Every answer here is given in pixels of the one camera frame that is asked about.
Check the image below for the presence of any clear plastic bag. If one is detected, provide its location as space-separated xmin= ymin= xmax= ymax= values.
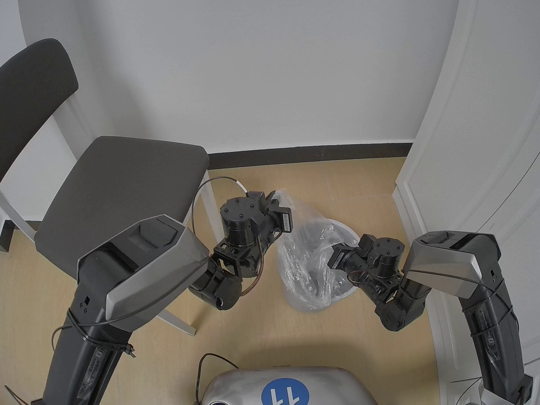
xmin=274 ymin=188 xmax=362 ymax=312

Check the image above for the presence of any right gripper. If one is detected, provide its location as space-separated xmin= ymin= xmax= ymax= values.
xmin=327 ymin=247 xmax=375 ymax=276

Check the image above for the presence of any dark grey white-legged chair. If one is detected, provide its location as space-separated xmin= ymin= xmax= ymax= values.
xmin=0 ymin=38 xmax=212 ymax=336

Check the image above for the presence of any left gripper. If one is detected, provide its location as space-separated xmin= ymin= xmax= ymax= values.
xmin=258 ymin=201 xmax=295 ymax=239

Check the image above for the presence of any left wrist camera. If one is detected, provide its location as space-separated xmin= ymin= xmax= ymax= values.
xmin=246 ymin=189 xmax=282 ymax=211

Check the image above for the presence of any black cable with white sleeve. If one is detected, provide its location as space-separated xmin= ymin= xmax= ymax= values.
xmin=188 ymin=177 xmax=250 ymax=237

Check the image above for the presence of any white trash bin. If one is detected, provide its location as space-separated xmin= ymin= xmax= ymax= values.
xmin=276 ymin=220 xmax=362 ymax=312

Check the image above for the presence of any white panelled door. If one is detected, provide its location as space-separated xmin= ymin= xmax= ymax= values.
xmin=394 ymin=0 xmax=540 ymax=405

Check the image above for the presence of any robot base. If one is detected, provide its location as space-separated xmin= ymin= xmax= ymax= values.
xmin=202 ymin=367 xmax=378 ymax=405

